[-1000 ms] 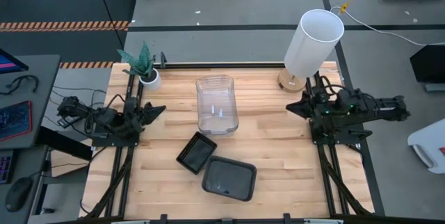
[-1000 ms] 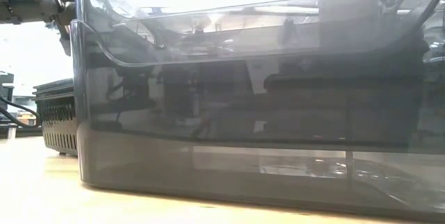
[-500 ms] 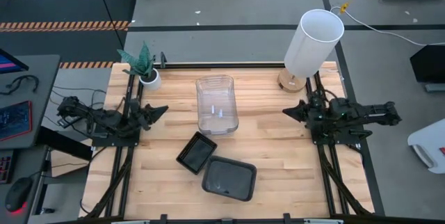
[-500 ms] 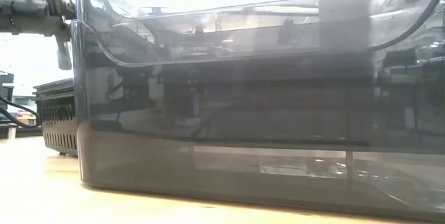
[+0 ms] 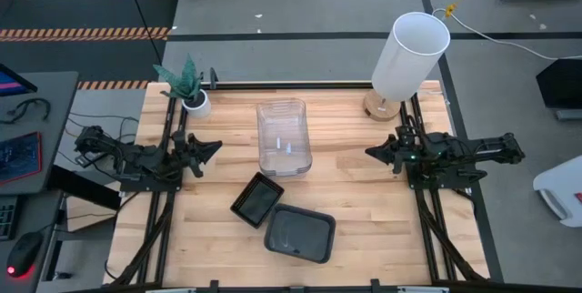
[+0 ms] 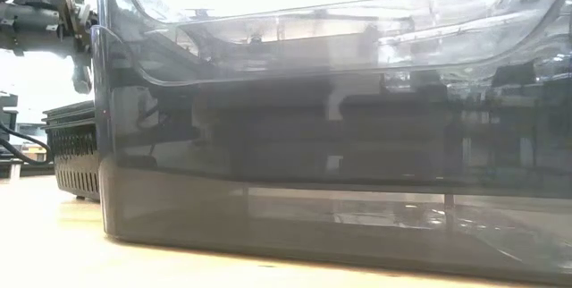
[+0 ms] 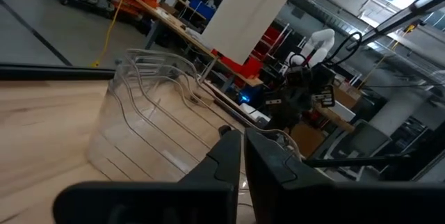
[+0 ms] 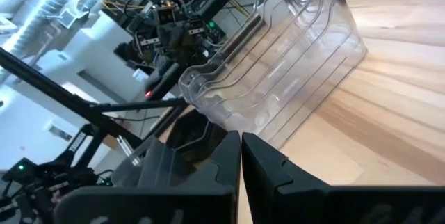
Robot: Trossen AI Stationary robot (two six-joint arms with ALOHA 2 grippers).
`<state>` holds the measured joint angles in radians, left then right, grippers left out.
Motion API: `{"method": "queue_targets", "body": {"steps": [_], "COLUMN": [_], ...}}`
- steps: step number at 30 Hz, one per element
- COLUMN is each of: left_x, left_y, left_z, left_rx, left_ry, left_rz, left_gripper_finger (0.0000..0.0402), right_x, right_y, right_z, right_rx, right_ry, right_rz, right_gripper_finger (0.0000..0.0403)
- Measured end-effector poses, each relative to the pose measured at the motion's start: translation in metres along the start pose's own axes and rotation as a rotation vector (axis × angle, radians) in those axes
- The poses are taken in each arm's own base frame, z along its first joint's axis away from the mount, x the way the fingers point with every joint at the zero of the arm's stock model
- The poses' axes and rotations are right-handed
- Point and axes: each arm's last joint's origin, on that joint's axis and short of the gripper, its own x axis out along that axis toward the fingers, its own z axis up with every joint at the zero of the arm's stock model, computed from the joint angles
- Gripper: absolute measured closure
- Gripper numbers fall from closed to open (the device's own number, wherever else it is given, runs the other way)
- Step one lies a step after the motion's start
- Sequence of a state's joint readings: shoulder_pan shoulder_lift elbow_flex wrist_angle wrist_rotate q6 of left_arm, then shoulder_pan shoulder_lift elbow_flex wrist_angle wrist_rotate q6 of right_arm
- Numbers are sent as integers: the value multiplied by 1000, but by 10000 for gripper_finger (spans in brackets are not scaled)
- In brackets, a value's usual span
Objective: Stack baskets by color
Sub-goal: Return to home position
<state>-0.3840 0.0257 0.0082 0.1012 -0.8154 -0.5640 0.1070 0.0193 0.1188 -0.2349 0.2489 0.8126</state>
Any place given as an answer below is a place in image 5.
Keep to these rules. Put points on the black box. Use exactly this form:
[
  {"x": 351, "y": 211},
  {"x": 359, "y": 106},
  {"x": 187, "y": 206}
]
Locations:
[{"x": 561, "y": 83}]

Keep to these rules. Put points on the black hazard-striped mat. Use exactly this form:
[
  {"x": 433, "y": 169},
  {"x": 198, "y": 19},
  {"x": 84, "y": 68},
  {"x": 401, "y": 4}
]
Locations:
[{"x": 91, "y": 11}]

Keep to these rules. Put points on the black slotted plastic basket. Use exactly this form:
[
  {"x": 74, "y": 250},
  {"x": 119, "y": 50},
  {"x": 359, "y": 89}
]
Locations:
[
  {"x": 257, "y": 199},
  {"x": 243, "y": 217}
]

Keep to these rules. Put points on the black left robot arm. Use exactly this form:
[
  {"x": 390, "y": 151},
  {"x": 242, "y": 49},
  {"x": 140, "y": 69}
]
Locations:
[{"x": 132, "y": 154}]

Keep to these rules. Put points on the white plant pot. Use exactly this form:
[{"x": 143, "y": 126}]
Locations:
[{"x": 202, "y": 108}]

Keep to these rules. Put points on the grey translucent plastic bin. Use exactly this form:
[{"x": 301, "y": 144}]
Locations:
[{"x": 300, "y": 234}]

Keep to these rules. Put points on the grey desk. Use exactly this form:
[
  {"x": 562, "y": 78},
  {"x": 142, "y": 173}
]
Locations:
[{"x": 54, "y": 102}]

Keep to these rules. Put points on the black vertical post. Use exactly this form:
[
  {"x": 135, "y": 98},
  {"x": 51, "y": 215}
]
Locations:
[{"x": 213, "y": 77}]

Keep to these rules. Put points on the black mouse with red light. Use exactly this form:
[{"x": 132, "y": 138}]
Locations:
[{"x": 25, "y": 252}]

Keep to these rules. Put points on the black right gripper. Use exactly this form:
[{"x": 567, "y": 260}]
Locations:
[{"x": 404, "y": 152}]

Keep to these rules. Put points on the black aluminium table frame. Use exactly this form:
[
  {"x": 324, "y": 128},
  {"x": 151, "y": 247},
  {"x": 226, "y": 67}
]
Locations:
[{"x": 318, "y": 86}]

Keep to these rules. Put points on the black keyboard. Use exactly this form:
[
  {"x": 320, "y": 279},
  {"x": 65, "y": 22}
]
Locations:
[{"x": 7, "y": 218}]

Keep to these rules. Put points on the red-edged dark pad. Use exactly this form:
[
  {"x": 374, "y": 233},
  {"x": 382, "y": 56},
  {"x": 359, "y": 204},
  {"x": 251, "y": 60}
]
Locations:
[{"x": 18, "y": 156}]

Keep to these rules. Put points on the green snake plant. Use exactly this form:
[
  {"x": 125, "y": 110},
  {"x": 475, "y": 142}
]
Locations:
[{"x": 184, "y": 81}]

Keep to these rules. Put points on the round wooden lamp base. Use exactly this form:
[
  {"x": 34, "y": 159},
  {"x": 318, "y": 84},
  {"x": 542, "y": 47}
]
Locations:
[{"x": 379, "y": 111}]

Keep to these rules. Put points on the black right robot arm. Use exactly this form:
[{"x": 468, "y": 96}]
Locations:
[{"x": 454, "y": 154}]

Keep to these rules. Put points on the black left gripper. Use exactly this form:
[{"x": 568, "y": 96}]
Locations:
[{"x": 182, "y": 152}]

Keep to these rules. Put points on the white plastic chair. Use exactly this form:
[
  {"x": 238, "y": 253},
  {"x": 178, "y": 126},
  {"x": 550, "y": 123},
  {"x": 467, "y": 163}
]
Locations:
[{"x": 564, "y": 184}]

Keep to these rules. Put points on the dark computer screen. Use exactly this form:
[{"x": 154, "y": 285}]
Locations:
[{"x": 11, "y": 84}]

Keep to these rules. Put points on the white cylindrical lamp shade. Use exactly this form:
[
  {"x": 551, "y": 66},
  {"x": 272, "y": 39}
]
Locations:
[{"x": 409, "y": 61}]

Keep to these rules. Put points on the clear plastic basket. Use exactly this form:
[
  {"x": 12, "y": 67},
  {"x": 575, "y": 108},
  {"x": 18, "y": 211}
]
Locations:
[
  {"x": 286, "y": 172},
  {"x": 282, "y": 129},
  {"x": 286, "y": 175}
]

